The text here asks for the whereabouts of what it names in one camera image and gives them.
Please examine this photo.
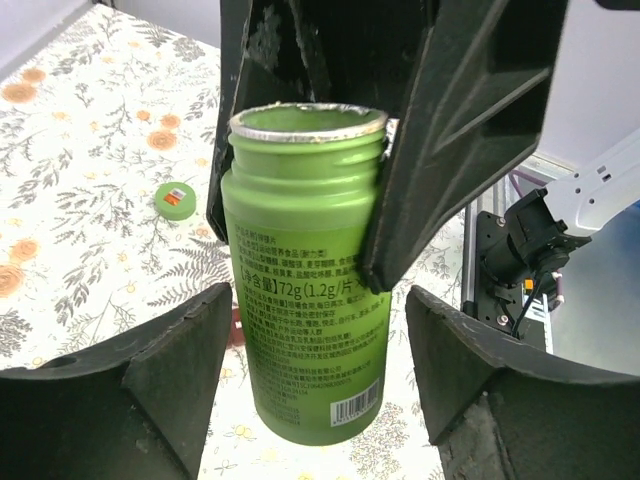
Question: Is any green bottle cap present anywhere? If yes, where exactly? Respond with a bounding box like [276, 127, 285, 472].
[154, 182, 197, 221]

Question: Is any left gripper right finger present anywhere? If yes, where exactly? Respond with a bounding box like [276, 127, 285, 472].
[406, 286, 639, 479]

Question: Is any floral table mat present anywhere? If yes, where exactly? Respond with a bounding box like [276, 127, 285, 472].
[1, 5, 464, 479]

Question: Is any green pill bottle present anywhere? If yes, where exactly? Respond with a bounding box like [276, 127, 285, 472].
[221, 103, 391, 446]

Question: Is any red pill organizer box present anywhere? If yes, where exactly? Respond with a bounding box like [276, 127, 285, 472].
[227, 308, 246, 348]

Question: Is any aluminium frame rail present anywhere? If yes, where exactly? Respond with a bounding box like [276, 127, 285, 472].
[461, 171, 544, 334]

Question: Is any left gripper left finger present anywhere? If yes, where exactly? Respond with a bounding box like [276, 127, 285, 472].
[1, 283, 232, 479]

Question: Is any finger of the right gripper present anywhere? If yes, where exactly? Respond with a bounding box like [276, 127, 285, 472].
[359, 1, 568, 293]
[206, 0, 435, 241]

